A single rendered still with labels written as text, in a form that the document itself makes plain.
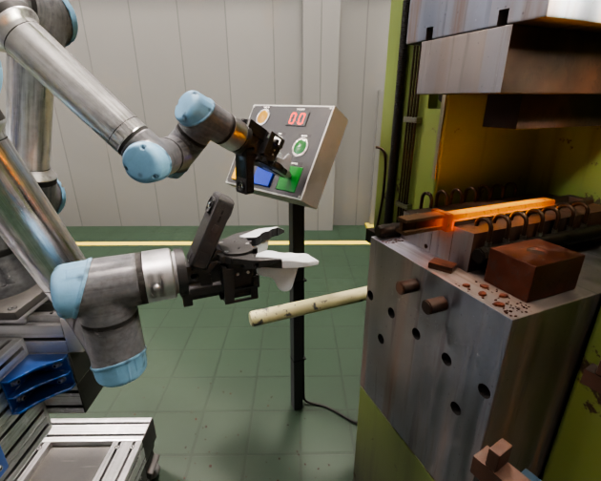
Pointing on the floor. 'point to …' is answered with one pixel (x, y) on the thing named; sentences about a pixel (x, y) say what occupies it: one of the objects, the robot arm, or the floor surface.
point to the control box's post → (297, 301)
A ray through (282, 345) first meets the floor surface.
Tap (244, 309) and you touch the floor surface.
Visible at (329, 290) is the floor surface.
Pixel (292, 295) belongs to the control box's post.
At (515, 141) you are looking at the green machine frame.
